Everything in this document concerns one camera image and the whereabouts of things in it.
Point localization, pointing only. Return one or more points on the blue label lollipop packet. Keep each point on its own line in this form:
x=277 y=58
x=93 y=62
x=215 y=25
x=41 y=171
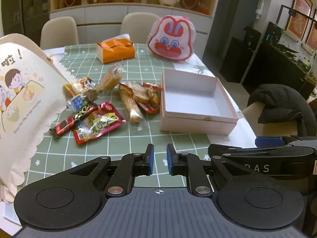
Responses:
x=78 y=101

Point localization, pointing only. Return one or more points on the yellow lion snack packet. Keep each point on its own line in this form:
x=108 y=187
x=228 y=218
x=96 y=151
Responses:
x=79 y=85

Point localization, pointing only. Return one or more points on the large cream cartoon snack bag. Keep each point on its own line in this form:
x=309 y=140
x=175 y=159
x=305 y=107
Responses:
x=27 y=109

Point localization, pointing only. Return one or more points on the glass fish tank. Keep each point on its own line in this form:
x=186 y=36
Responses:
x=289 y=47

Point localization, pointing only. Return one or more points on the red foil snack packet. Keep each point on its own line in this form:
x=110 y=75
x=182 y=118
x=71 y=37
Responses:
x=99 y=126

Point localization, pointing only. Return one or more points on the beige chair with jacket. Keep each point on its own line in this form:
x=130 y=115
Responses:
x=272 y=126

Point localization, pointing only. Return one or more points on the rabbit face plastic bag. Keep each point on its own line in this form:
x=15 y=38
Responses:
x=171 y=39

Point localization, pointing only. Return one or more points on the large gold framed picture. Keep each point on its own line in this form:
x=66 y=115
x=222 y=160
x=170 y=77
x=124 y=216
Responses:
x=301 y=7

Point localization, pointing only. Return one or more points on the brown snack clear packet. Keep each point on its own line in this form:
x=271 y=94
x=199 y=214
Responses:
x=111 y=78

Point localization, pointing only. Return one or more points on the dark glass cabinet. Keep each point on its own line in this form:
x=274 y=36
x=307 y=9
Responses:
x=24 y=5

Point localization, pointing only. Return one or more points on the small gold framed picture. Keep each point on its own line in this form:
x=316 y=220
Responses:
x=312 y=36

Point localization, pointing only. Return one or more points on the orange tissue box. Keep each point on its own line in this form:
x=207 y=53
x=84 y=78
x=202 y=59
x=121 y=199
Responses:
x=116 y=52

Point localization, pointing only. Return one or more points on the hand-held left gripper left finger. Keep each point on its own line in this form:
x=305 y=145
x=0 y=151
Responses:
x=151 y=160

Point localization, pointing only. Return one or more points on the black gold-script snack packet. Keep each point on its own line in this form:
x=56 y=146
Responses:
x=83 y=113

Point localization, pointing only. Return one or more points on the beige dining chair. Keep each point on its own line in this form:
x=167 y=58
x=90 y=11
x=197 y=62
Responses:
x=59 y=33
x=138 y=24

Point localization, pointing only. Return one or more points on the long twisted bread packet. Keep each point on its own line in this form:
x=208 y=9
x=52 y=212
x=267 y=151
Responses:
x=132 y=109

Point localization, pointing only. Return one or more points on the red-ended biscuit packet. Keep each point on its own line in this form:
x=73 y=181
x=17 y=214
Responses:
x=140 y=93
x=152 y=99
x=124 y=87

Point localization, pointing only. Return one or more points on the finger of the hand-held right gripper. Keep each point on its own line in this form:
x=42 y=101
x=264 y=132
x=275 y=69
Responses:
x=268 y=141
x=232 y=151

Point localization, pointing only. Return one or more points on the white wooden display cabinet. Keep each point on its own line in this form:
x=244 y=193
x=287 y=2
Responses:
x=111 y=12

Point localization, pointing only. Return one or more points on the pink cardboard box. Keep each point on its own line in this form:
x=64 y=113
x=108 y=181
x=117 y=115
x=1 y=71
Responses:
x=193 y=99

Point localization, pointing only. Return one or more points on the white wall dispenser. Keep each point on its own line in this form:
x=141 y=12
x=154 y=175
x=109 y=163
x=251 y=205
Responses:
x=260 y=10

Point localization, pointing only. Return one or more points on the black low cabinet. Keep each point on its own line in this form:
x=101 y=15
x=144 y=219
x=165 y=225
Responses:
x=260 y=69

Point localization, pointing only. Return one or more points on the black tank lamp frame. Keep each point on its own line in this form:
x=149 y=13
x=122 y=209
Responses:
x=291 y=11

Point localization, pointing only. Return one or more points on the dark red chocolate bar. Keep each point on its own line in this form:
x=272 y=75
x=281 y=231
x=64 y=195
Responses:
x=62 y=127

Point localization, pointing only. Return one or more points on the black padded jacket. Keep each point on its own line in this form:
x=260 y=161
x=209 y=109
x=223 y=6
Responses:
x=282 y=104

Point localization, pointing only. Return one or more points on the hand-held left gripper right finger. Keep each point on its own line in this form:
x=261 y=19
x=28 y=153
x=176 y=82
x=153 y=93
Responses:
x=170 y=160

